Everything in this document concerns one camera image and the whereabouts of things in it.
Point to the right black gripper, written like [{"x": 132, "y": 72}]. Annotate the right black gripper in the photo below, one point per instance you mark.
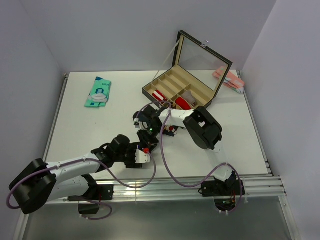
[{"x": 147, "y": 141}]

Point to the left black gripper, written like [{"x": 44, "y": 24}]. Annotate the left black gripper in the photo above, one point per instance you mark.
[{"x": 133, "y": 146}]

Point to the navy patterned sock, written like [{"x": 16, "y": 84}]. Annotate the navy patterned sock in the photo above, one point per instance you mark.
[{"x": 170, "y": 130}]

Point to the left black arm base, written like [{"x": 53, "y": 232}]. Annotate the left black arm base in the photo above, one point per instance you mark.
[{"x": 93, "y": 198}]

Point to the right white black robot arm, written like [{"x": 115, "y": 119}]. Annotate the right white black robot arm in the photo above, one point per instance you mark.
[{"x": 204, "y": 130}]

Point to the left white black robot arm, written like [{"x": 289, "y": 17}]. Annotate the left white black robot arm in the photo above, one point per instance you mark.
[{"x": 42, "y": 182}]

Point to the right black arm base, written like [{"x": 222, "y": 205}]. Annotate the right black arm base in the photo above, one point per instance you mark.
[{"x": 228, "y": 190}]

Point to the red white striped rolled sock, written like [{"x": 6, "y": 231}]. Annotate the red white striped rolled sock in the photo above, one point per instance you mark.
[{"x": 159, "y": 96}]

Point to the grey rolled sock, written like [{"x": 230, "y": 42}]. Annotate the grey rolled sock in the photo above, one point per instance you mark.
[{"x": 187, "y": 95}]

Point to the mint green sock pair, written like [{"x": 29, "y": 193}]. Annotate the mint green sock pair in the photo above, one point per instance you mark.
[{"x": 99, "y": 93}]

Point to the black compartment storage box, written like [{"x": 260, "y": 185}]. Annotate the black compartment storage box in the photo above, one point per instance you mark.
[{"x": 193, "y": 64}]

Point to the pink sock pair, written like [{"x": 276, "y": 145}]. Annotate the pink sock pair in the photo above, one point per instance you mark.
[{"x": 231, "y": 81}]

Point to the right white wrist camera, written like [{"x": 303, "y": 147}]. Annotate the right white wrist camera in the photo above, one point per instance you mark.
[{"x": 138, "y": 124}]

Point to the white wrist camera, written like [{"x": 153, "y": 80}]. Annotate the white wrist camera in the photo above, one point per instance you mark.
[
  {"x": 138, "y": 124},
  {"x": 141, "y": 157}
]

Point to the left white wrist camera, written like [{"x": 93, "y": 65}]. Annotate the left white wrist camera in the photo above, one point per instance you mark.
[{"x": 141, "y": 157}]

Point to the aluminium frame rail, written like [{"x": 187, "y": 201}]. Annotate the aluminium frame rail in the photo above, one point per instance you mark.
[{"x": 167, "y": 190}]

